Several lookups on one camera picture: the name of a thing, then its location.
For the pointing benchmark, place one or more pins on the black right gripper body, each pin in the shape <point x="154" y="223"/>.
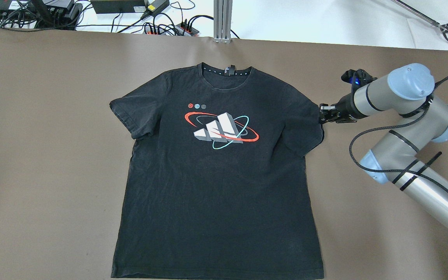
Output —
<point x="347" y="107"/>

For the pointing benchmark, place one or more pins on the black printed t-shirt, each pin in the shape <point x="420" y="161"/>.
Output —
<point x="216" y="186"/>

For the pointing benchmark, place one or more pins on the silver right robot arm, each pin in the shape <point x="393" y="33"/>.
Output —
<point x="409" y="90"/>

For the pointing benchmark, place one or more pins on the metal grabber tool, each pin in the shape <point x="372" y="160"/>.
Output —
<point x="432" y="22"/>

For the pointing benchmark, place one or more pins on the orange grey power strip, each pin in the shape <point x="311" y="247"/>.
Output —
<point x="184" y="29"/>

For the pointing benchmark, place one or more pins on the black power adapter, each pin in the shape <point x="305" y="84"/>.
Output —
<point x="154" y="8"/>

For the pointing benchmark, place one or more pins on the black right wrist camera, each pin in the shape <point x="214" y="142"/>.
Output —
<point x="357" y="78"/>

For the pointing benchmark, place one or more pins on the aluminium frame post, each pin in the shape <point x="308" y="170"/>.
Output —
<point x="222" y="21"/>

